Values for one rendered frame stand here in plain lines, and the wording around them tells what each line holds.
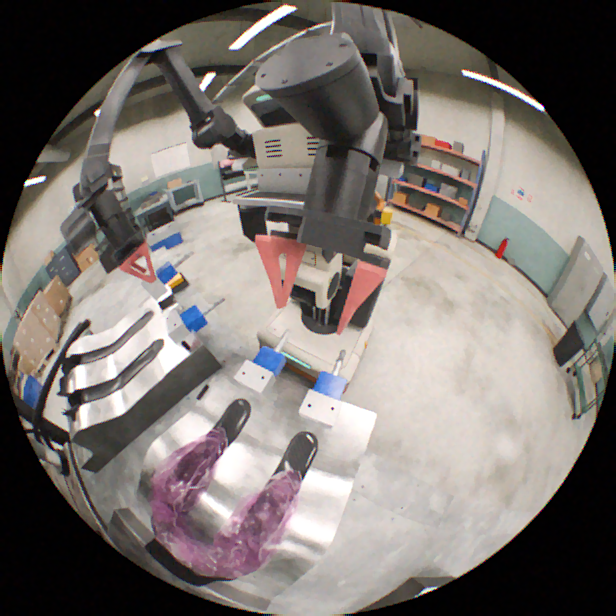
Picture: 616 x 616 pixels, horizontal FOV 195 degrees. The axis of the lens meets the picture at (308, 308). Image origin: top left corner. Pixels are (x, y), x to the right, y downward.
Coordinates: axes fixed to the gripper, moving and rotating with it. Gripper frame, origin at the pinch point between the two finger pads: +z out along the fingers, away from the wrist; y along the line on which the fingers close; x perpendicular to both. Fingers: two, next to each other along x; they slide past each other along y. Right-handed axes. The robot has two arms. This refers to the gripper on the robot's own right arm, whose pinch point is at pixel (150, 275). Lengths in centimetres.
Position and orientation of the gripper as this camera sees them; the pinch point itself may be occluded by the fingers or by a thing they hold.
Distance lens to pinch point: 43.9
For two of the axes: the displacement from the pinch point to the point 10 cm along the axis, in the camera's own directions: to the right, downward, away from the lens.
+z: 2.0, 6.4, 7.5
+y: 7.4, 4.0, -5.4
